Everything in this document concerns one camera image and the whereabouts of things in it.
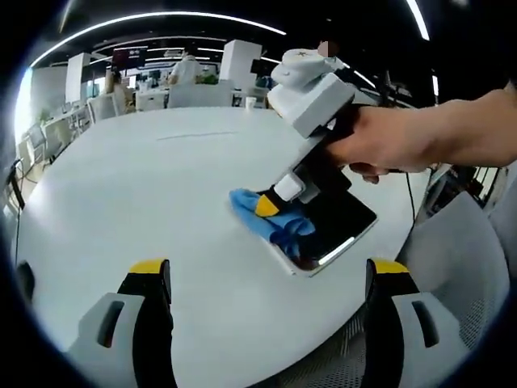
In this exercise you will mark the white desk panel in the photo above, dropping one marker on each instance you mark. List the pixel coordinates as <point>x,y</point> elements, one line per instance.
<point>200,96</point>

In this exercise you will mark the blue cleaning cloth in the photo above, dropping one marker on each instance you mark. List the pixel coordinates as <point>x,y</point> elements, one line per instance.
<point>246,206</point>

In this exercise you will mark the white paper cup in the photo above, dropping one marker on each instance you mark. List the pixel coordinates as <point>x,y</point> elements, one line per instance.
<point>250,102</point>

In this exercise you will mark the white office chair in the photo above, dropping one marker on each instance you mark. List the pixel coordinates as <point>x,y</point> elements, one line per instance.
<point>100,109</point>

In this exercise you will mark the dark wall screen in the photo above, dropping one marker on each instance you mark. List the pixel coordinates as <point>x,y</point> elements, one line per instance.
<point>129,57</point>

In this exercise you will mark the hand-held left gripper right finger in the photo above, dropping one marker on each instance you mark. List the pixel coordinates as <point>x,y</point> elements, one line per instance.
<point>416,335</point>

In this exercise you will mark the green potted plant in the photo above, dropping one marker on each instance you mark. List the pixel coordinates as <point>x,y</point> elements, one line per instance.
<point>208,79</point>

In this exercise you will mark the grey mesh office chair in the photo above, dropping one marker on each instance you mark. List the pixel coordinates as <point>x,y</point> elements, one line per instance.
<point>452,258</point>

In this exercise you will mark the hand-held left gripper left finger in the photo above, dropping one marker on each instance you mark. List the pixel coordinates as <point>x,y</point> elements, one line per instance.
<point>117,335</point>

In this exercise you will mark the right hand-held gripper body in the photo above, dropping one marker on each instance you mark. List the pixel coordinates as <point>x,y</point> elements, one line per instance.
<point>315,101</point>

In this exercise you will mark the person's right hand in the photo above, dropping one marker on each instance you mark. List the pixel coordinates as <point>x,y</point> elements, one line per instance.
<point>387,137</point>

